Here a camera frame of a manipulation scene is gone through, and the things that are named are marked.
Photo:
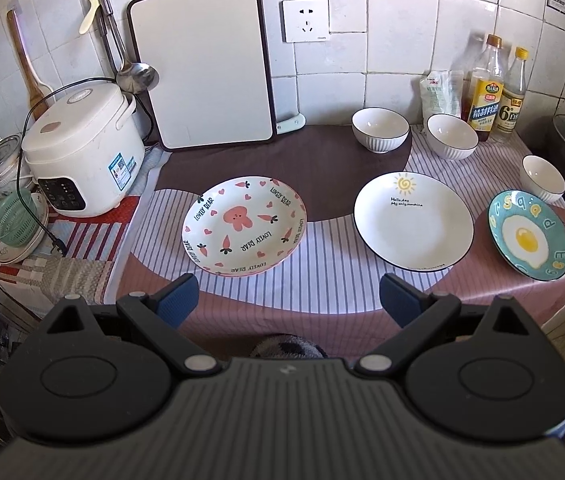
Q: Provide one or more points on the pink rabbit plate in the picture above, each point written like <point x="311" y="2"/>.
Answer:
<point x="244" y="226"/>

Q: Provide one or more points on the white cutting board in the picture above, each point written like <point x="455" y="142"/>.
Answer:
<point x="212" y="60"/>

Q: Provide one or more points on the steel ladle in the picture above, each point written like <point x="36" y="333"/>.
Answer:
<point x="132" y="76"/>

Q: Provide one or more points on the white vinegar bottle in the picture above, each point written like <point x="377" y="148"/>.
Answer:
<point x="510" y="105"/>

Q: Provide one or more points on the white wall socket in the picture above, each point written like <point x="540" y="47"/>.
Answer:
<point x="305" y="21"/>

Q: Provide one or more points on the striped tablecloth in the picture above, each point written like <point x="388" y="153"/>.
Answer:
<point x="328" y="289"/>

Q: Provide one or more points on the white ribbed bowl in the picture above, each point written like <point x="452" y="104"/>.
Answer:
<point x="449" y="137"/>
<point x="378" y="130"/>
<point x="542" y="179"/>

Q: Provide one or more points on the white cutting board stand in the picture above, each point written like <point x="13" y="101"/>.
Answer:
<point x="291" y="124"/>

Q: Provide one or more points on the teal fried egg plate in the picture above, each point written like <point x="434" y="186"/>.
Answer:
<point x="528" y="234"/>

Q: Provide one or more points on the white spoon hanging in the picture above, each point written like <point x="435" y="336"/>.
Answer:
<point x="89" y="17"/>

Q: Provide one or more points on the wooden spatula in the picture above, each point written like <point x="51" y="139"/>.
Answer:
<point x="37" y="89"/>

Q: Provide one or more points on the white rice cooker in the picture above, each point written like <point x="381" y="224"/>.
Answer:
<point x="85" y="151"/>

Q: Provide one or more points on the green colander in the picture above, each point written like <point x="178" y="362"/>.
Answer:
<point x="21" y="217"/>

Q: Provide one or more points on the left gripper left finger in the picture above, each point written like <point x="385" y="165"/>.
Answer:
<point x="156" y="318"/>

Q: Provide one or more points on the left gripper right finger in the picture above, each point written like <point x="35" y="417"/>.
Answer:
<point x="424" y="321"/>

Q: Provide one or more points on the white salt bag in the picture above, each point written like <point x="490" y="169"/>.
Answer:
<point x="440" y="93"/>

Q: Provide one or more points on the cooking wine bottle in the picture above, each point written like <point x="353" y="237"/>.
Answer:
<point x="485" y="88"/>

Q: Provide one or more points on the stacked white dishes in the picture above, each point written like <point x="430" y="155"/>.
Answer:
<point x="10" y="254"/>

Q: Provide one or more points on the white sun plate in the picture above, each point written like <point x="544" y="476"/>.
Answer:
<point x="413" y="221"/>

